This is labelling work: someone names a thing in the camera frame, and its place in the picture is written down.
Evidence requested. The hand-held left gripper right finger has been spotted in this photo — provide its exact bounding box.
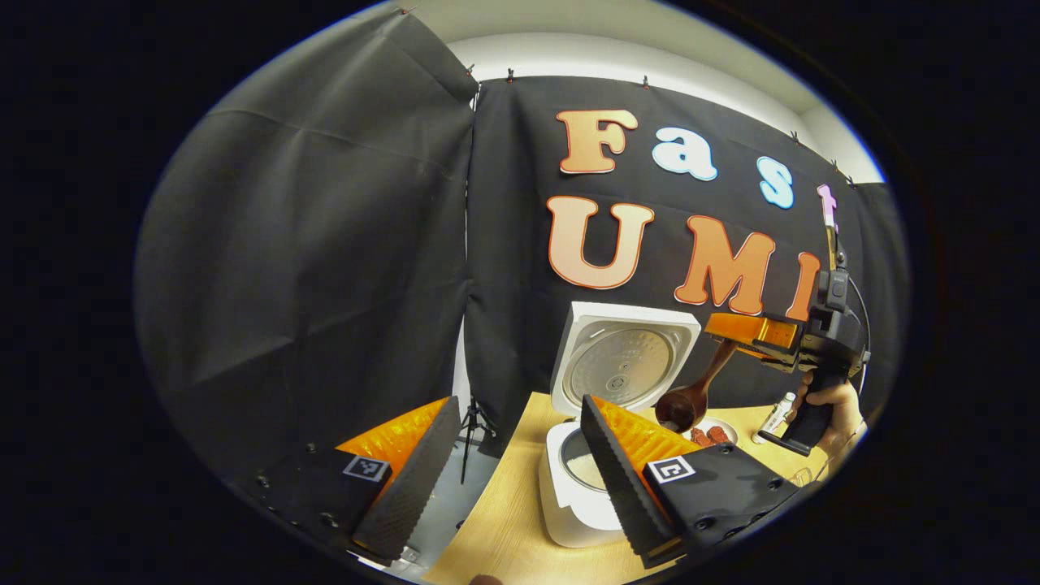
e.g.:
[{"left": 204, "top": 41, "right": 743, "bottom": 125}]
[{"left": 579, "top": 395, "right": 801, "bottom": 570}]

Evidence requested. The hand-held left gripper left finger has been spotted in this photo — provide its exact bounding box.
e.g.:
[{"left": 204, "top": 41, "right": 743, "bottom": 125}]
[{"left": 244, "top": 396, "right": 462, "bottom": 567}]

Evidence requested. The white rice heap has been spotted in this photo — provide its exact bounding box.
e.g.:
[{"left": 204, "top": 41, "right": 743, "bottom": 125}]
[{"left": 566, "top": 453, "right": 606, "bottom": 492}]

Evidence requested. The white rice cooker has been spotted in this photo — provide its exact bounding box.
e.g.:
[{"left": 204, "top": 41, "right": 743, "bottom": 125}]
[{"left": 538, "top": 301, "right": 702, "bottom": 549}]

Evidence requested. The dark brown wooden spoon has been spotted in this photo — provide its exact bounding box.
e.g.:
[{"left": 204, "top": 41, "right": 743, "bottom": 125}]
[{"left": 655, "top": 340, "right": 739, "bottom": 433}]

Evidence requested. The small white bottle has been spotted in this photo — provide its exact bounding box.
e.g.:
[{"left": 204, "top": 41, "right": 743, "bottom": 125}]
[{"left": 752, "top": 392, "right": 797, "bottom": 445}]

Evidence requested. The white round plate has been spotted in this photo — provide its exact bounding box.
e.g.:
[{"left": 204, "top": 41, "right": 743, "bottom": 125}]
[{"left": 687, "top": 417, "right": 740, "bottom": 449}]

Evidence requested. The black tripod stand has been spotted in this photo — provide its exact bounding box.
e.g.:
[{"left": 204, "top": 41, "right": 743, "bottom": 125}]
[{"left": 459, "top": 396, "right": 498, "bottom": 486}]

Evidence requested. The black backdrop cloth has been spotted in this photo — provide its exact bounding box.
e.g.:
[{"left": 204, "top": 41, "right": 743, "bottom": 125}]
[{"left": 134, "top": 8, "right": 911, "bottom": 505}]

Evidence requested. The row of black cloth clips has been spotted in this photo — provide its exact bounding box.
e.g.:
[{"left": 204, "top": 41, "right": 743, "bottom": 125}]
[{"left": 398, "top": 6, "right": 854, "bottom": 188}]

